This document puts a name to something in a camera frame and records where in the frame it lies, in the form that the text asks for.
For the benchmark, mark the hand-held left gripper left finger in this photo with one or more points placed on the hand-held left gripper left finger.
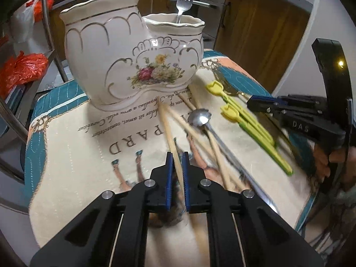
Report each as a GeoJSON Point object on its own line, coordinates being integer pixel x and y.
{"type": "Point", "coordinates": [168, 180]}

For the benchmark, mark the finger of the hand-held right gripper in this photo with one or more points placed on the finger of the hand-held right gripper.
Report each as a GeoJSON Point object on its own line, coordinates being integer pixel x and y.
{"type": "Point", "coordinates": [262, 103]}

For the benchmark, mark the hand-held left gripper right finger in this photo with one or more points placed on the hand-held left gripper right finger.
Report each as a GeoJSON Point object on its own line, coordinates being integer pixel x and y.
{"type": "Point", "coordinates": [187, 183]}

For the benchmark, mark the yellow tulip-shaped plastic spoon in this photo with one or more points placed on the yellow tulip-shaped plastic spoon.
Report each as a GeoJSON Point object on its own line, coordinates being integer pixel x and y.
{"type": "Point", "coordinates": [258, 141]}
{"type": "Point", "coordinates": [244, 111]}

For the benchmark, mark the gold fork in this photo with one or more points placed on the gold fork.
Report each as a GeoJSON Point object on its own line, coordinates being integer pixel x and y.
{"type": "Point", "coordinates": [233, 90]}

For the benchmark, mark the wooden chopstick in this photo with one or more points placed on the wooden chopstick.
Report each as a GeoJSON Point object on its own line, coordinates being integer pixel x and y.
{"type": "Point", "coordinates": [219, 158]}
{"type": "Point", "coordinates": [192, 135]}
{"type": "Point", "coordinates": [173, 147]}
{"type": "Point", "coordinates": [194, 97]}

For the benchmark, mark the floral ceramic utensil holder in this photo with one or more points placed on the floral ceramic utensil holder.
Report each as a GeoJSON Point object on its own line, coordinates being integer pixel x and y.
{"type": "Point", "coordinates": [111, 55]}

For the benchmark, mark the person's right hand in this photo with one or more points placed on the person's right hand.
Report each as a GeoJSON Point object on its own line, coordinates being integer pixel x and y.
{"type": "Point", "coordinates": [321, 161]}

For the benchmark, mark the silver spoon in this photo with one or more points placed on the silver spoon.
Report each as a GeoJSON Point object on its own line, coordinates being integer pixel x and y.
{"type": "Point", "coordinates": [199, 119]}

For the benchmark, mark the printed quilted table mat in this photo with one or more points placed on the printed quilted table mat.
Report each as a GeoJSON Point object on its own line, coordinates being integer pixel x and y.
{"type": "Point", "coordinates": [83, 158]}

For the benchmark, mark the grey patterned cloth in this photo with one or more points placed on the grey patterned cloth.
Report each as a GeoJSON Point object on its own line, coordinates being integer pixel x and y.
{"type": "Point", "coordinates": [331, 222]}

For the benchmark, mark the silver fork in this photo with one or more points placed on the silver fork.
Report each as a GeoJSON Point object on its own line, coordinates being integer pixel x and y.
{"type": "Point", "coordinates": [185, 1]}

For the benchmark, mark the red plastic bag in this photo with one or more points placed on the red plastic bag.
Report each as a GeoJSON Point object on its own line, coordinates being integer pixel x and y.
{"type": "Point", "coordinates": [44, 5]}
{"type": "Point", "coordinates": [22, 68]}

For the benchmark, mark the metal storage rack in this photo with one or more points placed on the metal storage rack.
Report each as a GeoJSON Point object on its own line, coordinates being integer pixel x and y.
{"type": "Point", "coordinates": [51, 33]}

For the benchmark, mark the white plastic bag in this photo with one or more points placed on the white plastic bag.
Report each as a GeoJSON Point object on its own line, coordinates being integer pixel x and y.
{"type": "Point", "coordinates": [23, 22]}

